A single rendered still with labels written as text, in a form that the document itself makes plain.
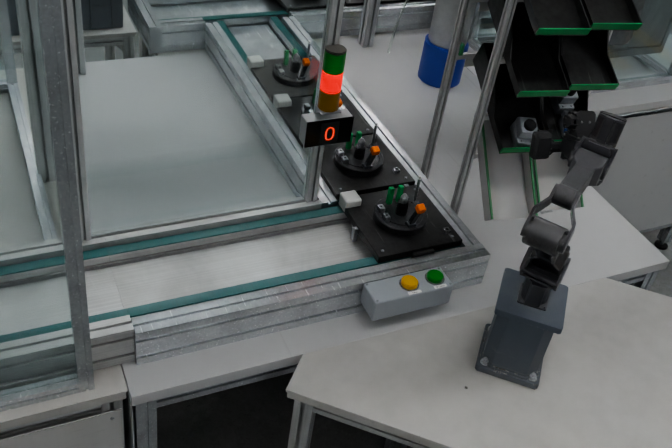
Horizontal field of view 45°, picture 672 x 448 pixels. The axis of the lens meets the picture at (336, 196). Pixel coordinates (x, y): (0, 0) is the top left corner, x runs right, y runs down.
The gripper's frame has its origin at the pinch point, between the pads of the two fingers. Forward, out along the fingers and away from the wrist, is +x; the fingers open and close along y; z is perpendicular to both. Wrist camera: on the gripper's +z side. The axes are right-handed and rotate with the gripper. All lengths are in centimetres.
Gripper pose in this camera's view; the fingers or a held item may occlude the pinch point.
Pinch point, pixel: (558, 135)
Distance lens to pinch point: 191.2
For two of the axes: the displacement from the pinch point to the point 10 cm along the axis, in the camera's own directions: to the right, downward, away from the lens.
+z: 0.6, -9.1, -4.1
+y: -9.6, 0.6, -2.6
